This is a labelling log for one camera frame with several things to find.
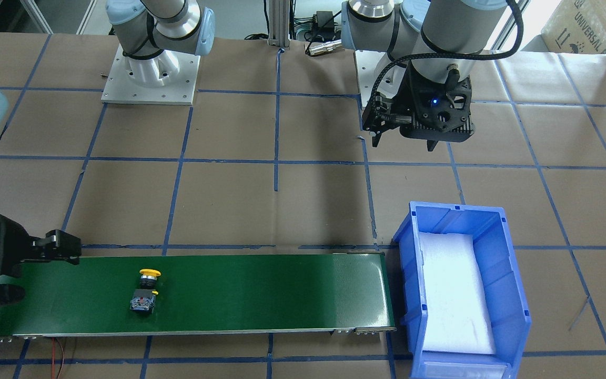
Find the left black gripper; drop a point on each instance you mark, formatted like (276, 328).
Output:
(413, 88)

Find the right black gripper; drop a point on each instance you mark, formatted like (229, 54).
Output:
(12, 246)

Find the yellow push button switch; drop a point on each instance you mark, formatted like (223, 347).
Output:
(144, 297)

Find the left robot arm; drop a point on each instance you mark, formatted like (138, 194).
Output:
(433, 34)

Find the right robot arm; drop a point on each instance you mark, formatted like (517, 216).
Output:
(161, 43)

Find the black power adapter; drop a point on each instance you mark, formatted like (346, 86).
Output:
(323, 21)

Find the green conveyor belt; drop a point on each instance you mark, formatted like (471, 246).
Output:
(290, 293)

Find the blue plastic bin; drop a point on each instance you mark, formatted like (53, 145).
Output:
(505, 297)

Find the white foam pad bin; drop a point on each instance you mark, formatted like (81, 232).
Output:
(458, 316)

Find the cardboard box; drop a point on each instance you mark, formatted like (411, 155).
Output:
(576, 27)

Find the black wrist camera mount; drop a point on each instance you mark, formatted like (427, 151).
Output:
(441, 110)

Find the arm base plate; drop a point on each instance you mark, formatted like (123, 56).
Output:
(169, 79)
(369, 64)

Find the aluminium frame post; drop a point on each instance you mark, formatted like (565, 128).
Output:
(279, 29)

